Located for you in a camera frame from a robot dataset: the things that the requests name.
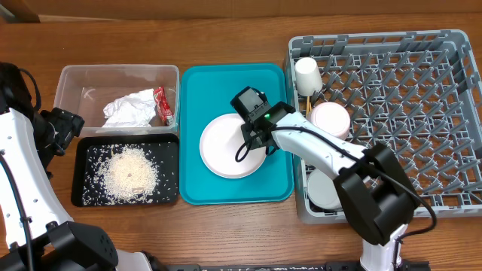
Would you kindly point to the white napkin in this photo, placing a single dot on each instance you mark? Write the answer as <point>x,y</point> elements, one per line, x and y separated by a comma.
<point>133,110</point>

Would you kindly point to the grey dishwasher rack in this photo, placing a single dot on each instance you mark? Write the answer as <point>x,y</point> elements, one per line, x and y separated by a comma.
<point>419,93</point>

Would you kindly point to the pink bowl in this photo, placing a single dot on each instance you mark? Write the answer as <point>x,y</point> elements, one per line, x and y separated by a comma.
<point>332,118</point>

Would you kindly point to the black tray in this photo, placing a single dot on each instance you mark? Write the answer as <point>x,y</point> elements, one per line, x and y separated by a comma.
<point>85,143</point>

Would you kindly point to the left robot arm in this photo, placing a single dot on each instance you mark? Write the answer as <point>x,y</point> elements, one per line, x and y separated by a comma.
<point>40,233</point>

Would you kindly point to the clear plastic bin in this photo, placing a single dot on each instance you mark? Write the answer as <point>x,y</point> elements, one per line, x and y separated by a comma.
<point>86,89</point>

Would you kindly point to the white rice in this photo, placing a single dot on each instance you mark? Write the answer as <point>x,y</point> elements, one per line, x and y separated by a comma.
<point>130,174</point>

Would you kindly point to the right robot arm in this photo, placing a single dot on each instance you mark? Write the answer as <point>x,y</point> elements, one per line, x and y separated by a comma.
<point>376,195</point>

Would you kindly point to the white cup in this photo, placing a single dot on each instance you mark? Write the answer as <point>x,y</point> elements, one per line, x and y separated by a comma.
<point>308,76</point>

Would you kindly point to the wooden chopstick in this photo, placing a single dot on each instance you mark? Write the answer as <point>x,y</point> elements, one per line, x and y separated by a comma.
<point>308,105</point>

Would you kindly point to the teal serving tray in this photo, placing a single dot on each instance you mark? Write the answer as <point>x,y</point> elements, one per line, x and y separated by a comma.
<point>205,94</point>

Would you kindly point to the grey bowl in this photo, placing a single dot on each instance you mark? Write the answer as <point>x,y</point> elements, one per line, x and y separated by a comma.
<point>321,191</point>

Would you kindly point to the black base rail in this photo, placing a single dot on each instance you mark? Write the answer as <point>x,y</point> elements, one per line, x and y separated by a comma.
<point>331,266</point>

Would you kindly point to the white plate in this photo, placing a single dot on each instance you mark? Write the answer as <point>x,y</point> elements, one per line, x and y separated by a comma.
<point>219,143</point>

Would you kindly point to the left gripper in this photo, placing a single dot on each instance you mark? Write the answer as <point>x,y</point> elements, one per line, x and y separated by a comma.
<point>68,124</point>

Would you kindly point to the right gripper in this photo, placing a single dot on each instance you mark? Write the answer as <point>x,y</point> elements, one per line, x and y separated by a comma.
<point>248,142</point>

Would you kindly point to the red sauce packet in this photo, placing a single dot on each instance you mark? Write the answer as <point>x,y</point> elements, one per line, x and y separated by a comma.
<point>164,98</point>

